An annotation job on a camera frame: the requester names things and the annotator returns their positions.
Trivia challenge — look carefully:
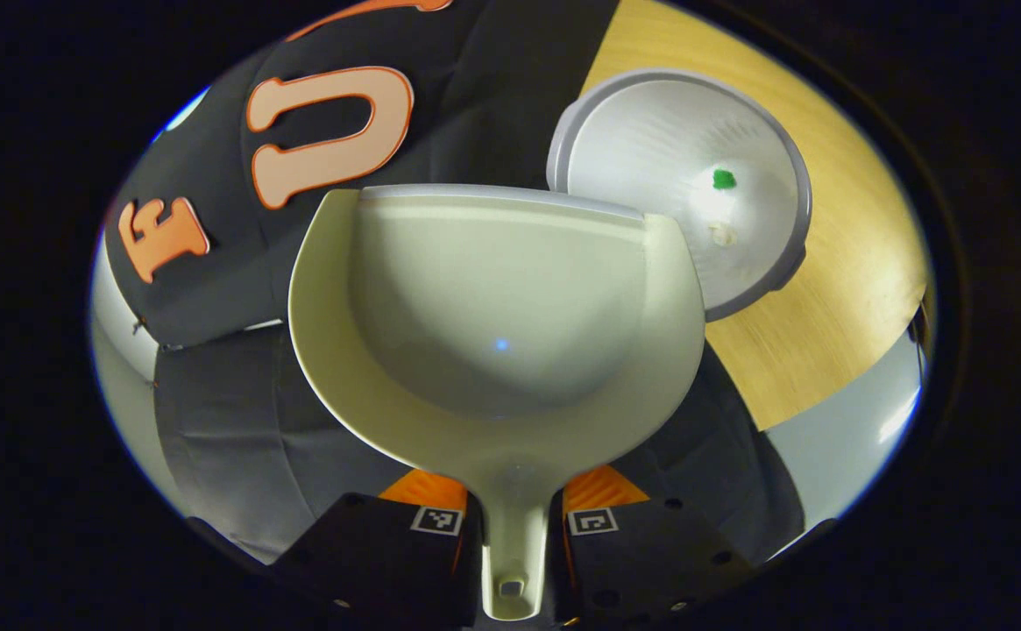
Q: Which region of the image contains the white ribbed garbage bin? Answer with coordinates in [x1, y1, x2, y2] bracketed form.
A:
[546, 67, 814, 323]

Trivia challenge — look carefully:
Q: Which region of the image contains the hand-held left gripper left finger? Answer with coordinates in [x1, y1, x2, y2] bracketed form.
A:
[266, 468, 484, 620]

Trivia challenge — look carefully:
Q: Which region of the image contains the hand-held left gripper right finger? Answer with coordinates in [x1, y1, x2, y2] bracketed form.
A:
[549, 464, 757, 622]

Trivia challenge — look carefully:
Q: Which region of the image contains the grey plastic dustpan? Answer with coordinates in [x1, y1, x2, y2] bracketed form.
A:
[287, 183, 707, 622]

